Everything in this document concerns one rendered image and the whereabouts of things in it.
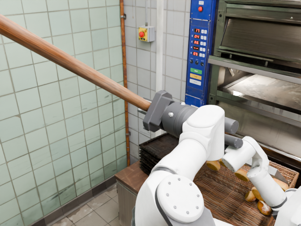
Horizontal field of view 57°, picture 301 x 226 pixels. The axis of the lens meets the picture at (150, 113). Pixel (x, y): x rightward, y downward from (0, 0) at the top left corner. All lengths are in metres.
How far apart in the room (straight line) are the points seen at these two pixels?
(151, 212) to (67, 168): 1.98
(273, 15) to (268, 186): 0.91
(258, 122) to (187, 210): 1.40
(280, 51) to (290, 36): 0.09
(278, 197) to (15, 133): 1.62
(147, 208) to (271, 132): 1.38
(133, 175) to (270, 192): 1.16
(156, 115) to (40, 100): 1.38
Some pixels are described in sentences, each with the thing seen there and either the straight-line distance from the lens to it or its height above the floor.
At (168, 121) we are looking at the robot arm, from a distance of 0.70.
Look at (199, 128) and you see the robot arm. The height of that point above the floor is 1.56.
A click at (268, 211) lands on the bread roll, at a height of 0.63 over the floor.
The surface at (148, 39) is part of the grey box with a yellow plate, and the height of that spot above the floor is 1.43.
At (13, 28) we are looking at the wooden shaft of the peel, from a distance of 0.55.
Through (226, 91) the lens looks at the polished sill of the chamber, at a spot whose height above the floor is 1.18.
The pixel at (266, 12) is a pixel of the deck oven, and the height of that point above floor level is 1.67.
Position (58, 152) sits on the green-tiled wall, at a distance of 2.28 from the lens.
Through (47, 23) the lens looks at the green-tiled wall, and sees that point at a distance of 1.97.
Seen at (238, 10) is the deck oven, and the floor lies 1.67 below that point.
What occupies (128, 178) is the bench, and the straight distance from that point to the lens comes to 1.99.
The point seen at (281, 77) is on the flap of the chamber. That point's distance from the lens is 1.48.
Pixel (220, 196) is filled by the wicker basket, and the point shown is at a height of 0.59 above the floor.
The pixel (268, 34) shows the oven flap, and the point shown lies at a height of 1.56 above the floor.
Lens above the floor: 1.84
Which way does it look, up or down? 27 degrees down
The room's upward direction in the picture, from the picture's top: straight up
